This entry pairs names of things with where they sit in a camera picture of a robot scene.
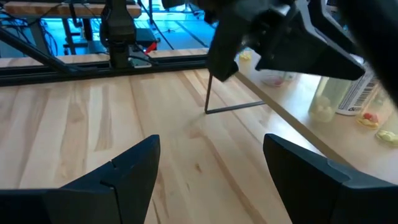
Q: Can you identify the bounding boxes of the pale vial red yellow pills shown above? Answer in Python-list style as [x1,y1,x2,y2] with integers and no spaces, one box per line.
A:
[356,86,389,130]

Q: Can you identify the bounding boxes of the yellow-green pill vial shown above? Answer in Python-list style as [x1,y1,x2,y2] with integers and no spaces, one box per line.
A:
[308,76,352,123]

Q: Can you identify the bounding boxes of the yellow pill vial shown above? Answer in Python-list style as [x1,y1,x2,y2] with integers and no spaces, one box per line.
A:
[375,119,398,147]

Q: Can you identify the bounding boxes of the large white barcode label bottle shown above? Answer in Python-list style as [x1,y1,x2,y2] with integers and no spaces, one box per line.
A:
[336,62,380,116]

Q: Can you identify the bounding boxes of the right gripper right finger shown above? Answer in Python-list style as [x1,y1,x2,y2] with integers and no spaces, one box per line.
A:
[263,133,398,224]

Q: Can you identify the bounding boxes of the wooden shelf black metal legs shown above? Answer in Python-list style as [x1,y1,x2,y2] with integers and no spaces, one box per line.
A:
[204,46,398,184]

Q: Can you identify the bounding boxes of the black aluminium table frame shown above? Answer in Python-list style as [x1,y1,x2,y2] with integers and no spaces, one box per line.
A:
[0,26,209,87]

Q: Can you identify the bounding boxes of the amber-yellow pill vial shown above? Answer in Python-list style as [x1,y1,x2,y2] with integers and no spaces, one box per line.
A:
[238,49,252,75]

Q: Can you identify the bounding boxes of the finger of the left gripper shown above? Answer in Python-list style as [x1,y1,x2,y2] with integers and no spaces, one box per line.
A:
[256,9,366,81]
[307,0,358,54]

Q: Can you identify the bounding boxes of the wooden background workbench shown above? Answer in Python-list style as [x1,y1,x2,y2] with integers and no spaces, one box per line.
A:
[4,1,142,19]

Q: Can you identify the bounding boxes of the clear vial pink pills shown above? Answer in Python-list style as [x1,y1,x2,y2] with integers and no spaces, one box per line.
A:
[260,70,287,88]

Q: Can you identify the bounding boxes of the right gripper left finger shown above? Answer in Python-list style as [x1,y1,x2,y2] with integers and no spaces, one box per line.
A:
[0,134,161,224]

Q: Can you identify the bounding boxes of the silver base connector box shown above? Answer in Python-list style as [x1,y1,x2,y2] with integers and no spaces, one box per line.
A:
[129,54,153,68]

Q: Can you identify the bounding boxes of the dark device with blue light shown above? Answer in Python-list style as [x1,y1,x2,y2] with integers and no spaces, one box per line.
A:
[136,27,158,47]

